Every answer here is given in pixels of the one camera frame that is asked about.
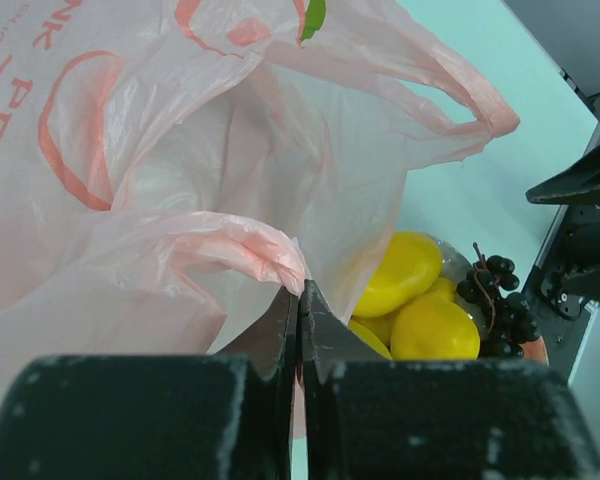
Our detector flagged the yellow fake pear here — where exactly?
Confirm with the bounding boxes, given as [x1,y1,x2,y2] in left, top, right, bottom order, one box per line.
[390,296,480,361]

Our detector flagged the yellow fake mango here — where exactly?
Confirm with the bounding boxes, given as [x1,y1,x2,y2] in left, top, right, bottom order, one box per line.
[353,231,443,318]

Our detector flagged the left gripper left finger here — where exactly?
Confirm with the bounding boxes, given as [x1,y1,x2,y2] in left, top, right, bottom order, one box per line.
[0,290,298,479]

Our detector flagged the white paper plate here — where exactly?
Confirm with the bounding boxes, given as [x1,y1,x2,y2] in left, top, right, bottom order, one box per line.
[430,235,482,325]

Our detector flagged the yellow fake lemon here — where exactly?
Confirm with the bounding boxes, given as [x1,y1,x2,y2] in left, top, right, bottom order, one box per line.
[423,276,456,302]

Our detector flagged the fake watermelon slice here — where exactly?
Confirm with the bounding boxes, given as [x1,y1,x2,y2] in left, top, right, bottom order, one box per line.
[520,336,549,366]

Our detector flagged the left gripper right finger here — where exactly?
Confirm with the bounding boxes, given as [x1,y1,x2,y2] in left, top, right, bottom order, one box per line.
[298,281,600,479]

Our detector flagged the black fake grapes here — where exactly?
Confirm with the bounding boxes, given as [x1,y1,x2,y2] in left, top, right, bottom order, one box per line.
[456,244,541,360]

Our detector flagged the yellow fake starfruit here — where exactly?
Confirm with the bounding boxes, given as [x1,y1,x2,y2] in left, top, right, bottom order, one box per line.
[348,313,395,360]

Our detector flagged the pink plastic bag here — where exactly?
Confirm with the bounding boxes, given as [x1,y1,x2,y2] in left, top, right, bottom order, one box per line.
[0,1,519,403]

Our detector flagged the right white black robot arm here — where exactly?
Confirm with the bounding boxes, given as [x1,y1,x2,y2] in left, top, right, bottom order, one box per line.
[526,144,600,302]

